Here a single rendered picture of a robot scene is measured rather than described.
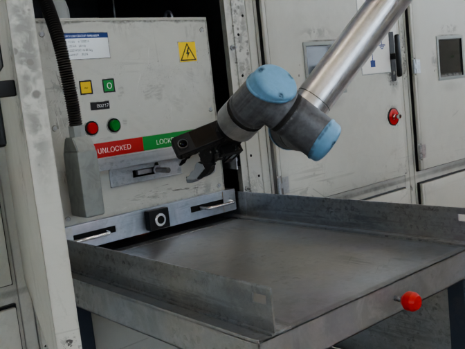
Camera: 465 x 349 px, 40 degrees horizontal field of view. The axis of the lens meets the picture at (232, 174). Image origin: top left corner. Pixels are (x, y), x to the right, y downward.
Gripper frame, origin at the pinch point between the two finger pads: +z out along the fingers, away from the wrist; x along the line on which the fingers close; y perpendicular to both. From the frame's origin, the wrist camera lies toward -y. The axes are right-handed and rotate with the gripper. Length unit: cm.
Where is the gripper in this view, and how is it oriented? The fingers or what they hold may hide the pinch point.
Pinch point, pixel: (183, 171)
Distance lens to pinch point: 148.7
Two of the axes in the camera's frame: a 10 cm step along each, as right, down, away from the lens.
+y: 7.6, -1.6, 6.3
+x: -4.2, -8.7, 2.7
